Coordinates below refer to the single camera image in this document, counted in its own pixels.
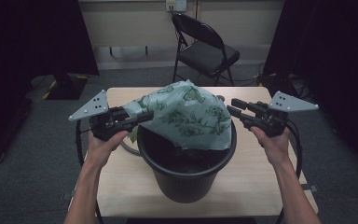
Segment black floor cable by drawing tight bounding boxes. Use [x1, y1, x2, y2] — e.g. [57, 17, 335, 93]
[229, 62, 309, 97]

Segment black curtain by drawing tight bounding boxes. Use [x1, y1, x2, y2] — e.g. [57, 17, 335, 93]
[262, 0, 358, 175]
[0, 0, 100, 166]

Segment person's right hand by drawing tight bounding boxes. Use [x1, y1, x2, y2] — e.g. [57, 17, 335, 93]
[250, 125, 291, 167]

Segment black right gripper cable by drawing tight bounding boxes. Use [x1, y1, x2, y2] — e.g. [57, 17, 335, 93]
[276, 120, 304, 224]

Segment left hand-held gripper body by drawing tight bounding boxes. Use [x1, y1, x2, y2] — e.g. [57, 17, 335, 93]
[68, 89, 134, 142]

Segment person's left hand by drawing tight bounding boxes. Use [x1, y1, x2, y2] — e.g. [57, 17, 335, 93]
[85, 130, 129, 169]

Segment black folding chair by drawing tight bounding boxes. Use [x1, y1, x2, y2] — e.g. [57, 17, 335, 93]
[171, 12, 241, 88]

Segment floral print plastic bag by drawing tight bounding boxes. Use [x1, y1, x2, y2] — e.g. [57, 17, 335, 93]
[122, 79, 233, 151]

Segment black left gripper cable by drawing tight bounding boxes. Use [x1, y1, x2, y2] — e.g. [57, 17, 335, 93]
[75, 119, 104, 224]

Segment white wall outlet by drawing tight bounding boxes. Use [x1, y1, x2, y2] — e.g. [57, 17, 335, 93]
[165, 0, 188, 13]

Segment black plastic trash bin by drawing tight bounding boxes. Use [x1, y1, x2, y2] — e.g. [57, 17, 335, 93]
[136, 119, 238, 204]

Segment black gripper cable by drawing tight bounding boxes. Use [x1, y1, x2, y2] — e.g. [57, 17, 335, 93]
[276, 120, 304, 224]
[75, 119, 104, 224]

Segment dark tape strip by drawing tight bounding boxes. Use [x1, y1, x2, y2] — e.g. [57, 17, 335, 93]
[301, 184, 320, 193]

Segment black stand base yellow stripes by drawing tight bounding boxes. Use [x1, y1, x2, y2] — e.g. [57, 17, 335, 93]
[41, 73, 90, 101]

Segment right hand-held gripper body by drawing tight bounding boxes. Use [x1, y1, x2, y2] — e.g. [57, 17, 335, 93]
[243, 91, 320, 138]

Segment grey plastic bin ring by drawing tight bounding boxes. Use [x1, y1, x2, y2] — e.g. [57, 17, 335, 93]
[119, 136, 143, 157]

